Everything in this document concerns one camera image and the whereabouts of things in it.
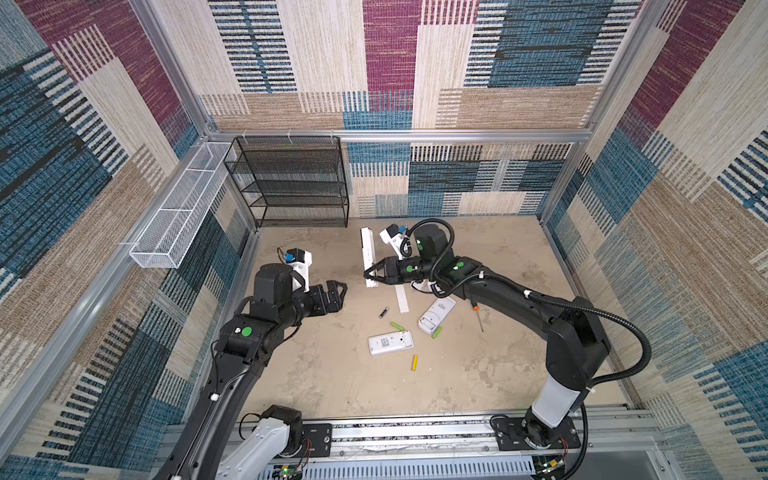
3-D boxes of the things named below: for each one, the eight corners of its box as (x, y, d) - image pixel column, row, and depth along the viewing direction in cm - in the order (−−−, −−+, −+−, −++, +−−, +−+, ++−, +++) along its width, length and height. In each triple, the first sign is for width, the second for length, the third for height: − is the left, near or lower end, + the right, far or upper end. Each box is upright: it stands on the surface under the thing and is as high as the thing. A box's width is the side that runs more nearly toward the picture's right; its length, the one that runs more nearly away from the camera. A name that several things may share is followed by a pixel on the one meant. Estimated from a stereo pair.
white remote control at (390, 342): (369, 356, 89) (369, 353, 87) (367, 339, 92) (366, 337, 90) (414, 347, 90) (415, 345, 89) (410, 331, 94) (411, 328, 92)
